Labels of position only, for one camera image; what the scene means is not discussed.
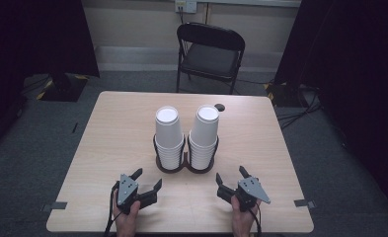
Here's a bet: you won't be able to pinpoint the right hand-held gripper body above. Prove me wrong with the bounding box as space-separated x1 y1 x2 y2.
216 177 272 212

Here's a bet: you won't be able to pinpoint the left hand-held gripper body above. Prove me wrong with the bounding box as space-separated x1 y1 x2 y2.
116 173 158 215

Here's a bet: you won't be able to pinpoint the person's left hand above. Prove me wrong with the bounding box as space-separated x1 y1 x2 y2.
113 192 142 237

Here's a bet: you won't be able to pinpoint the person's right hand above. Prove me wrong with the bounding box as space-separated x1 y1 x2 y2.
230 196 261 237

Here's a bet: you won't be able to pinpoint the black double cup holder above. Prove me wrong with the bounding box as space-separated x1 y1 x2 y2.
152 132 220 175

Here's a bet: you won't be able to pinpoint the stack of white paper cups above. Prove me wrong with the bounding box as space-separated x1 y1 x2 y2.
154 105 186 171
188 104 220 171

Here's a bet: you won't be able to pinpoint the grey tape strip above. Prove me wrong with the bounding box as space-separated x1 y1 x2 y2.
293 198 318 210
40 200 68 212

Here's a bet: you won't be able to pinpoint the black stand base striped tape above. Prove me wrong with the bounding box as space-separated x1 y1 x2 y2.
23 72 91 103
263 81 314 109

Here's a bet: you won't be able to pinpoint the black folding chair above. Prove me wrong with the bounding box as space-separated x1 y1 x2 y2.
176 22 247 96

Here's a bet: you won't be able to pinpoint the dark curtain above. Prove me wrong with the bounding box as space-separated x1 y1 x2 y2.
0 0 101 156
273 0 388 218

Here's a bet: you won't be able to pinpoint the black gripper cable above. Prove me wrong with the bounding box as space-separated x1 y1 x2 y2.
249 198 264 237
103 181 120 237

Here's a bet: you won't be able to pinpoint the black floor cables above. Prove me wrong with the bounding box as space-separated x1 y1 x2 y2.
274 83 324 130

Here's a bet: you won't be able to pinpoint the white wall socket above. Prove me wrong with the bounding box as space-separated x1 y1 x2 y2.
174 0 198 15

